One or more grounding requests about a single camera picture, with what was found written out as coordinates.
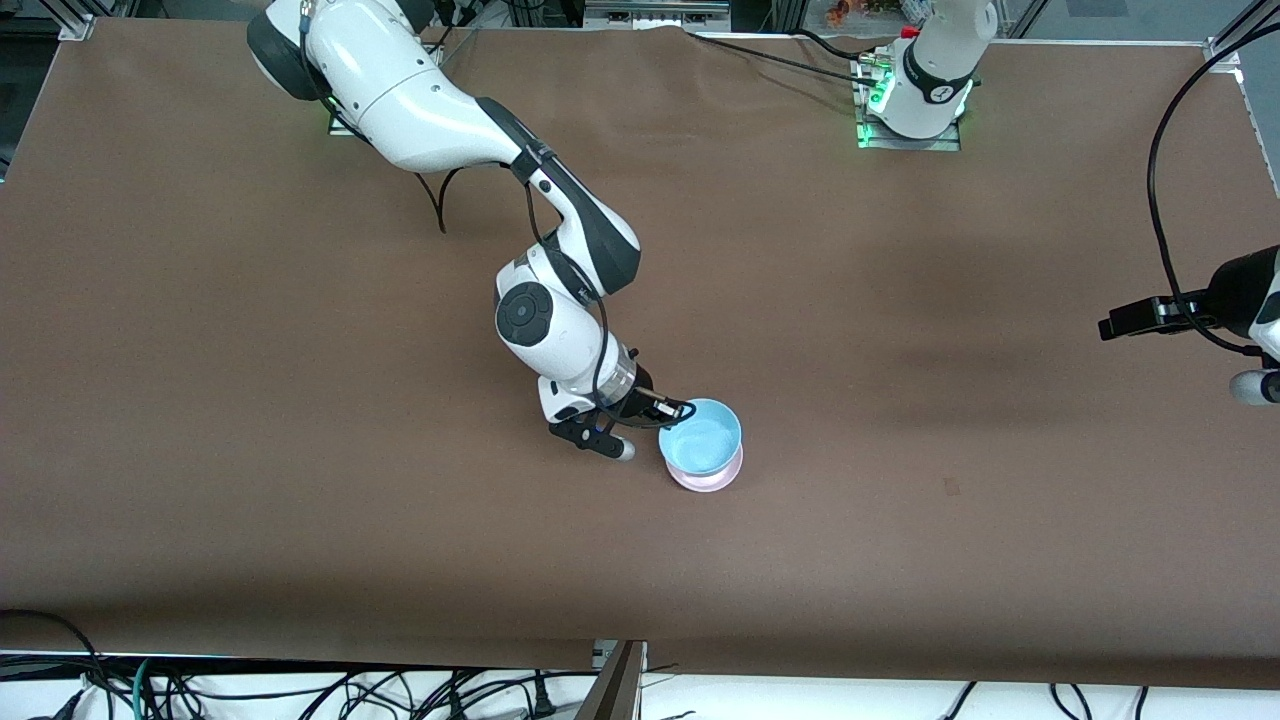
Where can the aluminium corner bracket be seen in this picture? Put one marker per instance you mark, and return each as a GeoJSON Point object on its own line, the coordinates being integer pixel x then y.
{"type": "Point", "coordinates": [1228, 50]}
{"type": "Point", "coordinates": [72, 22]}

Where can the blue bowl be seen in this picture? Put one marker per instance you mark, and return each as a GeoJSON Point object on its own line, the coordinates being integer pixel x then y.
{"type": "Point", "coordinates": [702, 435]}

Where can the pink bowl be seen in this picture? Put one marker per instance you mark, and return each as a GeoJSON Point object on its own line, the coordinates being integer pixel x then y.
{"type": "Point", "coordinates": [712, 483]}

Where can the brown table cover sheet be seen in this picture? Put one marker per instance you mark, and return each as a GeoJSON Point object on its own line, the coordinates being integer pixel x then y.
{"type": "Point", "coordinates": [300, 450]}

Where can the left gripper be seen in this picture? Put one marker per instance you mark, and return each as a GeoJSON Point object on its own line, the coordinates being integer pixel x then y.
{"type": "Point", "coordinates": [1226, 294]}

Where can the metal frame rail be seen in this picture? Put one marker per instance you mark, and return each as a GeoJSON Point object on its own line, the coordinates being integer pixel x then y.
{"type": "Point", "coordinates": [655, 12]}

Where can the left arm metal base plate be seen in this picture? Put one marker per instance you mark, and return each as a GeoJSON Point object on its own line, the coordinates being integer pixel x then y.
{"type": "Point", "coordinates": [910, 143]}

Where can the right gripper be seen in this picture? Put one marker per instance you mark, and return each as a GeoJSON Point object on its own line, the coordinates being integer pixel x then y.
{"type": "Point", "coordinates": [637, 396]}

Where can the aluminium frame post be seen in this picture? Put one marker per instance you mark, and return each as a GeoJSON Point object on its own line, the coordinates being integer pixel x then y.
{"type": "Point", "coordinates": [615, 685]}

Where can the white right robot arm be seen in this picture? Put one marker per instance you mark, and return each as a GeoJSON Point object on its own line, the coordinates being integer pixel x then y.
{"type": "Point", "coordinates": [400, 90]}

